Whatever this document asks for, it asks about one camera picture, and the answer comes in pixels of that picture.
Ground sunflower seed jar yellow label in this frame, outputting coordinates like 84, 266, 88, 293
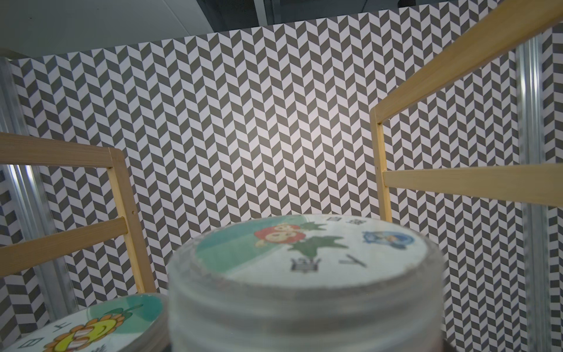
4, 293, 170, 352

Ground jar with strawberry lid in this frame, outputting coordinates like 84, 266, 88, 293
167, 214, 444, 351

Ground bamboo three-tier shelf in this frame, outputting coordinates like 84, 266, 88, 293
1, 1, 562, 293

